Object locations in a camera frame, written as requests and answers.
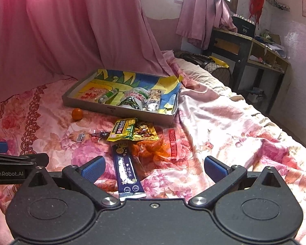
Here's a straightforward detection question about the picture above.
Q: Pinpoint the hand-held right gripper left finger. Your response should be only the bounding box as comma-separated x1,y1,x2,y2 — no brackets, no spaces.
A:
28,156,121,209

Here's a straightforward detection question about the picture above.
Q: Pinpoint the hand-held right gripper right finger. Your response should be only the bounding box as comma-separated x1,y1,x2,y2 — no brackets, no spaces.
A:
188,156,281,209

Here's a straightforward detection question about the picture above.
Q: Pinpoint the dark blue stick packet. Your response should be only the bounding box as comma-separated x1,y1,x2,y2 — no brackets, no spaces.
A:
112,143,146,202

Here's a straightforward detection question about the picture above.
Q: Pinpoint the clear candy wrapper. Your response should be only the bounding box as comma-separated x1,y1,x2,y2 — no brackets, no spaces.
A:
75,131,92,143

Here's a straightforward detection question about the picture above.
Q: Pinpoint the dark red candy wrapper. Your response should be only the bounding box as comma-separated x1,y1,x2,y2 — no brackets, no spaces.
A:
90,130,110,140

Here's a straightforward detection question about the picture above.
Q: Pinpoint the yellow green snack packet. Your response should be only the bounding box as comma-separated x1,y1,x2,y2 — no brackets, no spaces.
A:
106,117,138,141

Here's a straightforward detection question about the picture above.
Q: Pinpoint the orange snack bag red label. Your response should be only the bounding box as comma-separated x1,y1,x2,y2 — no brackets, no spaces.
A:
131,128,192,169

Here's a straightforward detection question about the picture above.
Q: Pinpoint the yellow brown snack packet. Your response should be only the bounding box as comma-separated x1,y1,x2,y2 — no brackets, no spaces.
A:
133,122,160,141

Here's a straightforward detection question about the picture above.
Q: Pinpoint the grey cardboard tray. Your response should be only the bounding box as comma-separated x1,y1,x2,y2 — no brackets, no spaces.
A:
62,68,183,126

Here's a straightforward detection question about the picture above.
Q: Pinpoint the green tube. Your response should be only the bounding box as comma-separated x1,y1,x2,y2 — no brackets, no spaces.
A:
98,88,120,104

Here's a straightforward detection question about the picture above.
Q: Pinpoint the clear rice cracker packet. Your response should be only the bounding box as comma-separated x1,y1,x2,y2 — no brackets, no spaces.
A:
78,85,110,102

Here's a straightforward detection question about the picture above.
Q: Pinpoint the white green snack pouch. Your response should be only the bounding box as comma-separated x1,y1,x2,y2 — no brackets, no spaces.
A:
117,87,150,110

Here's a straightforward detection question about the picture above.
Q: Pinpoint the clear nut bar packet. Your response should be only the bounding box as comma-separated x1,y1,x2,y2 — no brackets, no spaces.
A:
143,89,162,113

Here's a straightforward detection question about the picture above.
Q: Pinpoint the floral pink bedsheet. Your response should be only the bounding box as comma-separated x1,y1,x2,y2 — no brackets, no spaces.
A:
0,51,306,245

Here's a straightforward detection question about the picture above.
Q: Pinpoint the white plastic bag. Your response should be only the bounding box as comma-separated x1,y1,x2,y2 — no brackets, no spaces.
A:
246,87,267,102

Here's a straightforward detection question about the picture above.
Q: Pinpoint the cartoon dinosaur paper sheet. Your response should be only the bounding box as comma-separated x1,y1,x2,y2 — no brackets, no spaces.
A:
74,69,183,114

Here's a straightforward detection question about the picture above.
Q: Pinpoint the large pink curtain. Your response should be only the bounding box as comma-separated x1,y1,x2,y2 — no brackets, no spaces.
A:
0,0,180,108

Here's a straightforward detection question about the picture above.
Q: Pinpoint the black yellow desk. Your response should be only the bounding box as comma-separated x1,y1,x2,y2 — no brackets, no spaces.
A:
203,28,290,115

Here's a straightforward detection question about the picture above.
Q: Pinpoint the pile of papers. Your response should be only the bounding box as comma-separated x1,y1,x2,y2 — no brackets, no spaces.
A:
255,29,287,58

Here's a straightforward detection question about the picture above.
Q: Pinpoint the black box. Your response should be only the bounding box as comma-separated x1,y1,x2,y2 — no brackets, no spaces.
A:
231,14,255,37

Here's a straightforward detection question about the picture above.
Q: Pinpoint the tied pink curtain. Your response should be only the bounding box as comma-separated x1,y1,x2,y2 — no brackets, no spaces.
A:
175,0,237,50

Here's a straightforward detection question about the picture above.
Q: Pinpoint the black wire fan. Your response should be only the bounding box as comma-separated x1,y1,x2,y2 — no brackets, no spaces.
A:
175,51,232,85

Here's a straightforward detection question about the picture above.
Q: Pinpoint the wire wall shelf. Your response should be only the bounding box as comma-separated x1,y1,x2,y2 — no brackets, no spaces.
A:
266,0,290,12

